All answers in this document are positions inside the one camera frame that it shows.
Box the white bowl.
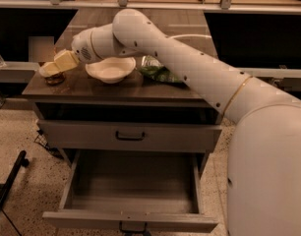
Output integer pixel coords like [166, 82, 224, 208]
[86, 57, 136, 84]

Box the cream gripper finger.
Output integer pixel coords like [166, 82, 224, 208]
[54, 50, 79, 72]
[39, 62, 59, 78]

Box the orange drink can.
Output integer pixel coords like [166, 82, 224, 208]
[45, 73, 65, 86]

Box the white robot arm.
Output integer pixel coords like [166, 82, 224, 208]
[41, 9, 301, 236]

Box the closed upper drawer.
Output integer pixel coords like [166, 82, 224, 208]
[37, 120, 221, 152]

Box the green chip bag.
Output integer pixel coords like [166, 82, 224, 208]
[138, 55, 182, 84]

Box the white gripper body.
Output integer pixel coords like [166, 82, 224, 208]
[71, 29, 95, 63]

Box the black wire basket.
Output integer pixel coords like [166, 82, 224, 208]
[34, 130, 63, 159]

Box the grey drawer cabinet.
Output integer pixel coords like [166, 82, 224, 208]
[22, 7, 232, 169]

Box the open middle drawer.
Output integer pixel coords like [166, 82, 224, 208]
[43, 150, 217, 233]

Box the black left stand leg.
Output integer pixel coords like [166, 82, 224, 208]
[0, 150, 30, 212]

